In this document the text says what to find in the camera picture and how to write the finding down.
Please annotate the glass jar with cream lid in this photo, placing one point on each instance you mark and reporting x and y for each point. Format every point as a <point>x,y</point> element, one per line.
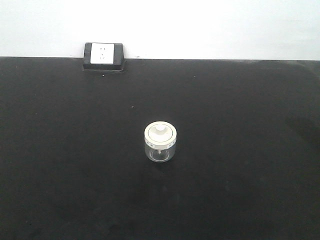
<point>160,139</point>

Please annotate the black white power socket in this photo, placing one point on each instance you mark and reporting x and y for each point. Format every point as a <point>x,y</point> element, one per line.
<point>106,57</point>

